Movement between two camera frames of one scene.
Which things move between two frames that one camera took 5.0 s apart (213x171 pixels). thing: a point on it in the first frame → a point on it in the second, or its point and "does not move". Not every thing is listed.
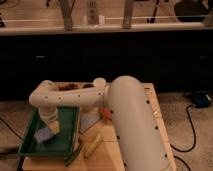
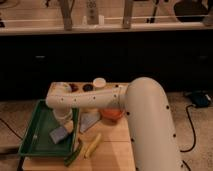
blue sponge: (43, 134) → (58, 134)
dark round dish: (88, 86) does not move
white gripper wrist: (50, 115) → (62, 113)
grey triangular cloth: (87, 120) does not move
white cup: (100, 82) does not move
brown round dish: (67, 87) does not move
